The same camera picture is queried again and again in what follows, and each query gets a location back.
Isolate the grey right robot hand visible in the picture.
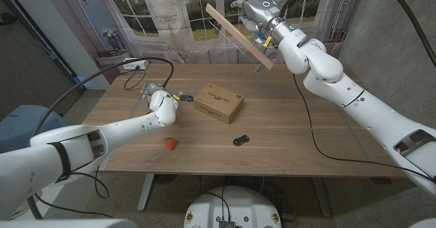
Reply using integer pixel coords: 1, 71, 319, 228
230, 0, 287, 33

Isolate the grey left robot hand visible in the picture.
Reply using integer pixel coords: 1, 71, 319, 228
140, 80, 166, 101

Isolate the wooden paper towel holder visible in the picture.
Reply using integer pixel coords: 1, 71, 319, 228
205, 2, 275, 75

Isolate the cardboard packing box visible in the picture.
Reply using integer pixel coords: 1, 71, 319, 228
193, 82, 245, 125

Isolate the white robot shoulder cover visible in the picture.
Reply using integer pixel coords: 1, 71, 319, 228
0, 218, 139, 228

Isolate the white power strip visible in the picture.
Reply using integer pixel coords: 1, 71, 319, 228
121, 57, 150, 71

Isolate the printed window backdrop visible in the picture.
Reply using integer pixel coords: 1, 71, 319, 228
37, 0, 367, 86

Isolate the small black toy car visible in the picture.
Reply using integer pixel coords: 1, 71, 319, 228
232, 134, 250, 147

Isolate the grey table leg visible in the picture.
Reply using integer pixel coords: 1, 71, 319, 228
137, 173, 155, 212
311, 176, 333, 218

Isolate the blue padded chair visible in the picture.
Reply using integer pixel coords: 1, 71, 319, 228
0, 104, 71, 154

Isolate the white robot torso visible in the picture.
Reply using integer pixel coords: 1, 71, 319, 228
183, 186, 283, 228

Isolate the black looped power cable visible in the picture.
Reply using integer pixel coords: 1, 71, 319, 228
118, 65, 147, 91

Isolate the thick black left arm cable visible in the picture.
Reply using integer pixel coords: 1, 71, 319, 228
30, 56, 175, 140

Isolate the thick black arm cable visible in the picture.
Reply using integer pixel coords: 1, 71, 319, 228
279, 0, 436, 69
30, 56, 175, 140

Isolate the thin black left hand wire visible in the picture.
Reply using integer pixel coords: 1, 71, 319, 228
32, 166, 114, 219

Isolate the thin black hand wire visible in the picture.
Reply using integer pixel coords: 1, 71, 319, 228
32, 166, 114, 219
292, 73, 436, 184

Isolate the thin black right hand wire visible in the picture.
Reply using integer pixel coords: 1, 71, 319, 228
292, 73, 436, 184

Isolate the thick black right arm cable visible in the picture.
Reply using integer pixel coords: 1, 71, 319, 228
279, 0, 436, 69

